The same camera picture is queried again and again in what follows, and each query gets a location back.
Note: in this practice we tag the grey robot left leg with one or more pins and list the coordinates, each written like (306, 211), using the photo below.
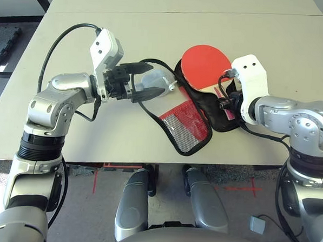
(132, 206)

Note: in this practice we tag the grey robot right leg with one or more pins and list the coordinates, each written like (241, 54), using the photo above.
(206, 204)

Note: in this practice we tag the grey foot pedal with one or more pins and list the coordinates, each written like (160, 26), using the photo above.
(257, 225)

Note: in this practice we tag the grey robot leg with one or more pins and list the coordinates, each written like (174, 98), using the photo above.
(206, 204)
(132, 206)

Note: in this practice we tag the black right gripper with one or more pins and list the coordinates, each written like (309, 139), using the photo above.
(234, 100)

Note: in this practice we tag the black foam floor mat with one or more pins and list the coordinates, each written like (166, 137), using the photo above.
(4, 42)

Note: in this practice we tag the red black paddle case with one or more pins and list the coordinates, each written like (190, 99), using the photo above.
(188, 119)

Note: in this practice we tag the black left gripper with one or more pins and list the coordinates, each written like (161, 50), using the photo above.
(119, 76)

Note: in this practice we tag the dark speckled floor mat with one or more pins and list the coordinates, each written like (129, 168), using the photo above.
(242, 174)

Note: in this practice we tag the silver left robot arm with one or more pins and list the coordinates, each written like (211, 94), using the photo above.
(60, 94)

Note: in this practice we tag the red ping-pong paddle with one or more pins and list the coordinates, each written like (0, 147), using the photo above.
(205, 66)

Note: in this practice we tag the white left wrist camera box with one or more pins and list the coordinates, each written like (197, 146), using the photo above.
(105, 47)

